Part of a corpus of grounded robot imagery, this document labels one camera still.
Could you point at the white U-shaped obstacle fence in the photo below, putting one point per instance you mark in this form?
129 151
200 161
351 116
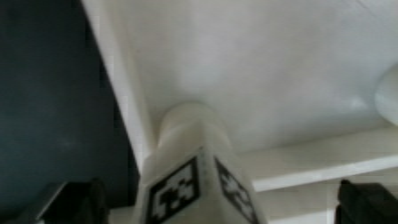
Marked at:
298 190

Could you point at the white square tabletop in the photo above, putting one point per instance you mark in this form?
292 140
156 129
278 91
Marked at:
278 60

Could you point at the white table leg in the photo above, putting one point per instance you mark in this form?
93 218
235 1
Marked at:
386 95
196 189

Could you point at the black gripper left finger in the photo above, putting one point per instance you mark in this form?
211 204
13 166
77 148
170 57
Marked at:
70 204

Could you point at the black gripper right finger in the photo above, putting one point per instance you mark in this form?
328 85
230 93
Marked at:
369 204

